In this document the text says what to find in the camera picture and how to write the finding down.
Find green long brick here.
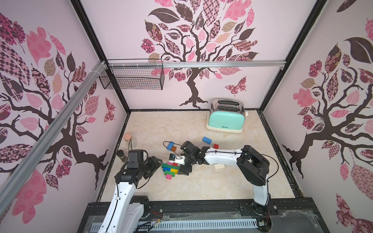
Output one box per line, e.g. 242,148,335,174
162,163,179,170

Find bright green brick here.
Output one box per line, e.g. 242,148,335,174
164,170,176,177

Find small light blue brick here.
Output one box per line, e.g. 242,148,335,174
166,141,174,151

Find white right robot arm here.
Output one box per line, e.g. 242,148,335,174
180,141,270,208

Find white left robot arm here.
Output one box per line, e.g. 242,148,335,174
99,156,163,233

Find light blue large brick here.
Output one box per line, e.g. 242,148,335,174
202,136,212,145

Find dark spice bottle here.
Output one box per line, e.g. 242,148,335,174
116,150,127,163

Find white brick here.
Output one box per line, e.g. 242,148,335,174
214,164,225,170

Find pink lidded glass jar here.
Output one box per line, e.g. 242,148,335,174
123,133,138,150

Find mint green Belinee toaster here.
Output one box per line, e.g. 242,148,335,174
206,98,246,133

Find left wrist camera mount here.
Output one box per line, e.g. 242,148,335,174
127,150,149,169

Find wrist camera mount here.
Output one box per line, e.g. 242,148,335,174
127,150,149,169
169,153,186,165

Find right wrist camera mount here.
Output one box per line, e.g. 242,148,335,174
169,153,186,165

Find black camera cable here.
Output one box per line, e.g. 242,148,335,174
162,141,183,159

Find white slotted cable duct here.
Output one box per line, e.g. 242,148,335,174
90,219,259,233

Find black wire basket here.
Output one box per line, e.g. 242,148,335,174
99,58,165,90

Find aluminium rail back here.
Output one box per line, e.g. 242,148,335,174
163,60,286,69

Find aluminium rail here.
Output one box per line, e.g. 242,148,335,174
1,61,107,214
163,60,286,69

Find aluminium rail left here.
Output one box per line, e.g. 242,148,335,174
1,61,107,214

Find black enclosure corner post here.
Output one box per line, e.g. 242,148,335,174
259,0,328,112

